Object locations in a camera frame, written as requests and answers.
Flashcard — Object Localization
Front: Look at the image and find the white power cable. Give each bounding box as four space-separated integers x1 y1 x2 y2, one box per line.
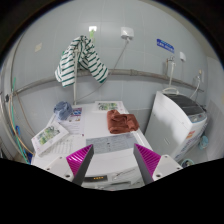
75 39 130 104

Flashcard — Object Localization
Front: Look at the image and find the metal wall tap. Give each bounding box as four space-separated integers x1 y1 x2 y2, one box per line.
166 55 176 66

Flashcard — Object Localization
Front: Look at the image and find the green and white wall hook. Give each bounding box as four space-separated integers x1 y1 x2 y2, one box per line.
88 25 98 43

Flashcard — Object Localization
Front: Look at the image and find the leaflet with blue-red print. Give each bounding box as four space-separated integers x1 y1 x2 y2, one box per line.
68 106 84 125

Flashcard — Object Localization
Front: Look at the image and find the white front-loading washing machine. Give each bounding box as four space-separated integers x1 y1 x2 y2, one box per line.
30 100 154 191

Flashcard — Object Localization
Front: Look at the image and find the white top-loading washing machine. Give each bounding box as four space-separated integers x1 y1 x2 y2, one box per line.
143 90 208 163

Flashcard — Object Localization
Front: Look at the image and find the brown towel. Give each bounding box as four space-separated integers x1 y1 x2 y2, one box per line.
106 109 140 135

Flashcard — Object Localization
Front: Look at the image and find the blue-grey crumpled cloth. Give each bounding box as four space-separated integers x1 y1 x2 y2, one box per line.
53 100 74 121

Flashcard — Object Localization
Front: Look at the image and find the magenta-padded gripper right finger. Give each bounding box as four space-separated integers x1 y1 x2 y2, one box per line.
133 143 183 186

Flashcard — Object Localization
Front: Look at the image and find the grey wall pipe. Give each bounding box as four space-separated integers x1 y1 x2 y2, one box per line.
13 68 204 96

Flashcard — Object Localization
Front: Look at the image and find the green hose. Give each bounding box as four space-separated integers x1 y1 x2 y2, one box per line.
9 77 31 164

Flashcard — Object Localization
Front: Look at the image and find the green-white striped shirt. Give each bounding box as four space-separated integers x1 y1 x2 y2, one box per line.
54 35 110 88

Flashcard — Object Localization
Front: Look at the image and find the white wall socket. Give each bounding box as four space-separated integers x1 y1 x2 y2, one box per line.
120 26 135 42

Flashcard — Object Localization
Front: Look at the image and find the flat booklet with green picture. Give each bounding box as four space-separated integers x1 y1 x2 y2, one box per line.
94 100 127 114

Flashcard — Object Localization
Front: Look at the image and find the large booklet with green picture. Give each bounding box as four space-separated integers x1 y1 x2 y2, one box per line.
30 120 70 156

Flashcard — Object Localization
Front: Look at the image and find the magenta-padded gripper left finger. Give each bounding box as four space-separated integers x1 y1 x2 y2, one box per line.
44 143 95 187

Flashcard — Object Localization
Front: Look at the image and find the white coiled inlet hose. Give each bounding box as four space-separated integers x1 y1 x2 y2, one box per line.
162 61 180 95

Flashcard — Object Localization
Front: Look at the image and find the blue wall sign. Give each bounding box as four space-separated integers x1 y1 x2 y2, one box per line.
156 38 175 54

